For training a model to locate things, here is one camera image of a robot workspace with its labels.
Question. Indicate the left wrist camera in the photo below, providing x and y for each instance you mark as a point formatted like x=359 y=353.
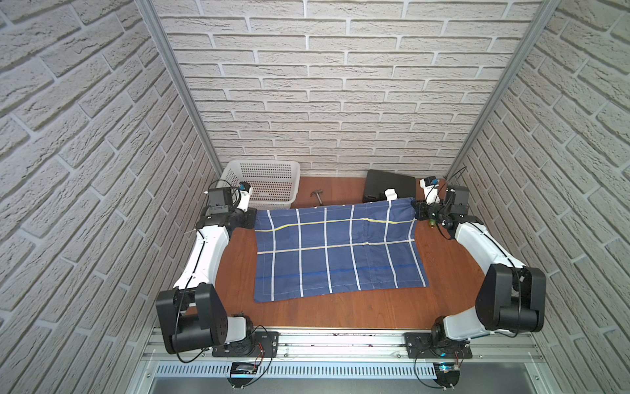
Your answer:
x=245 y=192

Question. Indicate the right electronics board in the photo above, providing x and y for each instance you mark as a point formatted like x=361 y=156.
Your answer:
x=447 y=375

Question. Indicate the hammer with black handle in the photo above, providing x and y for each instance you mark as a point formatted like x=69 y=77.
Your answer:
x=317 y=194

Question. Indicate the aluminium corner post left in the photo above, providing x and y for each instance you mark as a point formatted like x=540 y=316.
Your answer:
x=159 y=35

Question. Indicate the electronics board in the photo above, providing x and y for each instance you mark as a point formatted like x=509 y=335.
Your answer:
x=243 y=369
x=447 y=375

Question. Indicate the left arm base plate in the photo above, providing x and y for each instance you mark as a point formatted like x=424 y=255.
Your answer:
x=259 y=344

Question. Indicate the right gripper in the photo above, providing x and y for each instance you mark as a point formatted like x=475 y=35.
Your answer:
x=422 y=207

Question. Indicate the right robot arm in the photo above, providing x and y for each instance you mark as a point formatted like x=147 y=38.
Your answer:
x=512 y=297

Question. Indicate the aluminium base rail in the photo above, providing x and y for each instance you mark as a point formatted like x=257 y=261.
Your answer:
x=317 y=353

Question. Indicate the aluminium corner post right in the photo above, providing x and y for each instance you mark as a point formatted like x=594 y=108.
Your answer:
x=535 y=29

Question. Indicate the blue striped pillowcase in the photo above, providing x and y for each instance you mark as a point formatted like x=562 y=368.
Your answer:
x=306 y=252

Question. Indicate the white plastic basket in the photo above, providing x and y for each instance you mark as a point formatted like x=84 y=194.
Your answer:
x=275 y=183

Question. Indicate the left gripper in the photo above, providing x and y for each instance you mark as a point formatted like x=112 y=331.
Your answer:
x=244 y=217

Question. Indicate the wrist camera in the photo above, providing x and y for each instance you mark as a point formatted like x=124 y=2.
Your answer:
x=245 y=192
x=430 y=186

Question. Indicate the aluminium corner post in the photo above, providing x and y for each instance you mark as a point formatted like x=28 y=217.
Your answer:
x=535 y=29
x=159 y=35

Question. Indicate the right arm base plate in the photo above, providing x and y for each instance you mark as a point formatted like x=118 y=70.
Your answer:
x=422 y=346

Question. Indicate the left electronics board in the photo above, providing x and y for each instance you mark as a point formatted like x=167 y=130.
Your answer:
x=243 y=369

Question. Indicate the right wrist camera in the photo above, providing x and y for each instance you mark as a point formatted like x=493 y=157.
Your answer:
x=430 y=186

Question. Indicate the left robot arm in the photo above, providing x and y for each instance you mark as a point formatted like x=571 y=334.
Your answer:
x=191 y=315

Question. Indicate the black plastic tool case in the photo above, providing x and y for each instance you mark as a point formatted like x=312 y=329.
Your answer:
x=377 y=182

